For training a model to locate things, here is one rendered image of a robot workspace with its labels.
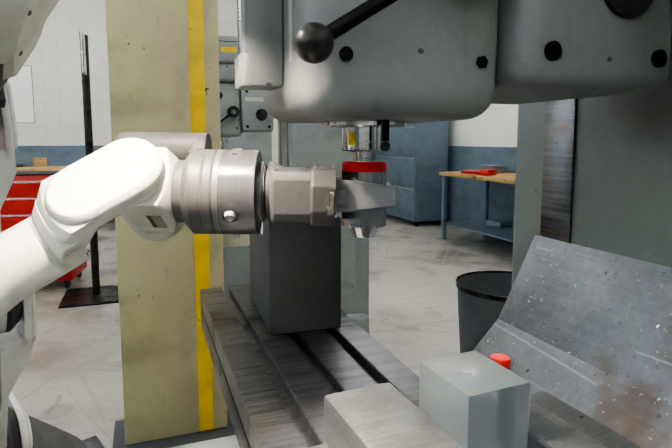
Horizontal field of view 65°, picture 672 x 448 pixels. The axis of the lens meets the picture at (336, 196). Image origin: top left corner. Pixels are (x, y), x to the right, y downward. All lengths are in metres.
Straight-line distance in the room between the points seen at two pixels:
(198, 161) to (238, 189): 0.05
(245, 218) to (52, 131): 9.11
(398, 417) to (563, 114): 0.56
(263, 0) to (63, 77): 9.15
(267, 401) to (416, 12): 0.46
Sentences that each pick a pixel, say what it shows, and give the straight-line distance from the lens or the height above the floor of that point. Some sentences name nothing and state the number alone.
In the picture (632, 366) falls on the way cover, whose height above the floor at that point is 1.03.
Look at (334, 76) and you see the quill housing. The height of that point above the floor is 1.34.
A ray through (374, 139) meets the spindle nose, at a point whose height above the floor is 1.29.
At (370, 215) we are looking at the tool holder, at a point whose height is 1.22.
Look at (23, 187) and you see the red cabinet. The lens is 5.10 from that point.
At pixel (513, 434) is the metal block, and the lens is 0.41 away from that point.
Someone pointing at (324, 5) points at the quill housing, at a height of 1.40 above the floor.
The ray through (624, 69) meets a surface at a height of 1.36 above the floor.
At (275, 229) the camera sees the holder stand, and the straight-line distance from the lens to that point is 0.83.
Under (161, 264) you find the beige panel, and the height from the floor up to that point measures 0.78.
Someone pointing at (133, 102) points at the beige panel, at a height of 1.44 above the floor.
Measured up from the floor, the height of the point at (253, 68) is 1.36.
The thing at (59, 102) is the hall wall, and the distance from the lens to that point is 9.60.
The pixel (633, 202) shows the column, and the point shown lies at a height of 1.21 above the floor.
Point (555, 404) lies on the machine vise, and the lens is 0.55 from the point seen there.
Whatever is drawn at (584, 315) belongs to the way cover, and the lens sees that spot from 0.78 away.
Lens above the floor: 1.29
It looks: 6 degrees down
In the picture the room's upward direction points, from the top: straight up
